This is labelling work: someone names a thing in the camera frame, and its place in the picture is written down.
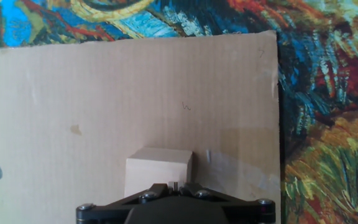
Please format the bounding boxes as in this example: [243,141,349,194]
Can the small wooden block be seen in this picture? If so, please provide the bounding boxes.
[124,147,195,200]

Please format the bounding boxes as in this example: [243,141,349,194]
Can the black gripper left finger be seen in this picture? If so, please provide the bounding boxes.
[75,181,178,224]

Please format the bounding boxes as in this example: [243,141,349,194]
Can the colourful painted sunflower cloth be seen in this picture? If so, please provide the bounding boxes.
[0,0,358,224]

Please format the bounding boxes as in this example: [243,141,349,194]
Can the brown cardboard sheet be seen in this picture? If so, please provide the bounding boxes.
[0,29,282,224]

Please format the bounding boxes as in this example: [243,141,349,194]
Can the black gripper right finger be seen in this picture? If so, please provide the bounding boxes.
[176,181,277,224]

